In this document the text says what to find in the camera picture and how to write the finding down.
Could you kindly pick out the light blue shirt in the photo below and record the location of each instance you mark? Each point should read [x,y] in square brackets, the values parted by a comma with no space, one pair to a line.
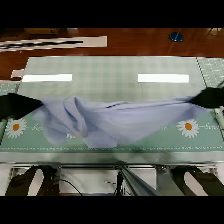
[126,123]

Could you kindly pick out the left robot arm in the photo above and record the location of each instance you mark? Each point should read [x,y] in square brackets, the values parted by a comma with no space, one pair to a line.
[15,105]

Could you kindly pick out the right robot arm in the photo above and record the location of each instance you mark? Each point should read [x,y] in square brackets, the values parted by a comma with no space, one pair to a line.
[211,97]

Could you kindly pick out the long white board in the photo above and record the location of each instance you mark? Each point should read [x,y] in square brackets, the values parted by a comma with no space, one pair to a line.
[93,41]

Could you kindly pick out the blue round disc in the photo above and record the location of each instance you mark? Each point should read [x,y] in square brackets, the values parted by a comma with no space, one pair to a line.
[176,37]

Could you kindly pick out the silver frame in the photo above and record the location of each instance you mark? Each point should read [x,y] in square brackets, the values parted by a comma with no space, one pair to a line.
[140,186]

